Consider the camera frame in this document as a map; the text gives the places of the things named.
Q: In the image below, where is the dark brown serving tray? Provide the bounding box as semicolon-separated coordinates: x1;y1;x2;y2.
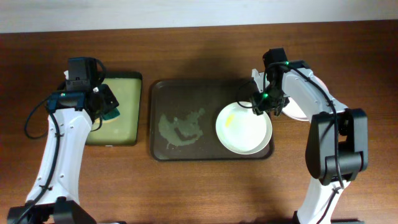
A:
150;79;274;161

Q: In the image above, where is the black soapy water tray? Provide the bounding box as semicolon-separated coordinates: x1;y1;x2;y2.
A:
86;71;142;146

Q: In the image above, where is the cream white plate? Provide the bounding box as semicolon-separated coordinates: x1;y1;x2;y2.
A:
215;101;273;155

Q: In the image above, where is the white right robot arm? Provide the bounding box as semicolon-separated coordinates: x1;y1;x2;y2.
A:
249;48;368;224

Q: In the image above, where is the green and yellow sponge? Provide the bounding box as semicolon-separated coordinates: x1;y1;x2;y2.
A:
99;108;120;123

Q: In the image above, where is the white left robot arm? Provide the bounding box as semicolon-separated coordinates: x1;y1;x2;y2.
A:
7;84;119;223

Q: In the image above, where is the pink plate with yellow stain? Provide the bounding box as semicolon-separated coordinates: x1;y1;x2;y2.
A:
282;75;328;121

